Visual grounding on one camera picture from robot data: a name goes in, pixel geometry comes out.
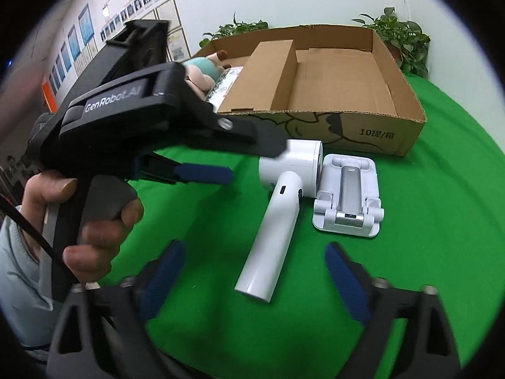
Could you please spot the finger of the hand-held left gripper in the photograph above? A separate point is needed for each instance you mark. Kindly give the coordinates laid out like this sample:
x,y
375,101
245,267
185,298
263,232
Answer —
x,y
252,138
205,174

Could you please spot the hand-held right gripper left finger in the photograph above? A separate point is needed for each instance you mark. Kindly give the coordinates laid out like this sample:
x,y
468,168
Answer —
x,y
161,280

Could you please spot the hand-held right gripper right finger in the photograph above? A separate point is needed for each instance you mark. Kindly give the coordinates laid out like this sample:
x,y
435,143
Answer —
x,y
347,284

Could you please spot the brown cardboard box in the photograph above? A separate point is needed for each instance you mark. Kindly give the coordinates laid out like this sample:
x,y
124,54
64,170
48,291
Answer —
x,y
264,79

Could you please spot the white printed carton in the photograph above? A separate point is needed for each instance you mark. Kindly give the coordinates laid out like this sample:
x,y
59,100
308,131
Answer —
x,y
225,83

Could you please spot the plush pig toy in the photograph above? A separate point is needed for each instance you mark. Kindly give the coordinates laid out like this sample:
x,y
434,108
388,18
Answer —
x,y
201,72

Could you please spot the white hair dryer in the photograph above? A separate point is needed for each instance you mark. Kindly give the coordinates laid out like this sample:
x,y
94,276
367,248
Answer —
x,y
268,237

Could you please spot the large cardboard tray box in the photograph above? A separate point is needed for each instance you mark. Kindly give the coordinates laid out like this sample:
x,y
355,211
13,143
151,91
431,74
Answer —
x,y
339,83

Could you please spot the person's left forearm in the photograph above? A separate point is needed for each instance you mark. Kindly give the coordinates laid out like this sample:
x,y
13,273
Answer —
x,y
19,284

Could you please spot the person's left hand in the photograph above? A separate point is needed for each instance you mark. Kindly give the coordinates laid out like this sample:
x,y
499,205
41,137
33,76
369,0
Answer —
x,y
98,241

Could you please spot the white folding phone stand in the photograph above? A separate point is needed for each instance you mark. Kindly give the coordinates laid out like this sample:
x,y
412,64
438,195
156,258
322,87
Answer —
x,y
347,189

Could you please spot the green tablecloth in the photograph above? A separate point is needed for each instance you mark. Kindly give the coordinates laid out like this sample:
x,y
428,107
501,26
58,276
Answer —
x,y
434,225

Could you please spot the potted green plant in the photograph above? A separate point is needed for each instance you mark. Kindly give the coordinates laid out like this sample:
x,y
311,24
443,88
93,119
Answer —
x,y
236,29
402,35

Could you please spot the row of blue wall posters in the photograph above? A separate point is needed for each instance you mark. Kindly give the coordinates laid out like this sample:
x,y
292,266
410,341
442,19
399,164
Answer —
x,y
85,23

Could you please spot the group of framed wall certificates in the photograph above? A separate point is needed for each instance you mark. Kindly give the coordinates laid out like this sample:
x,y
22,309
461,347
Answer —
x,y
167,12

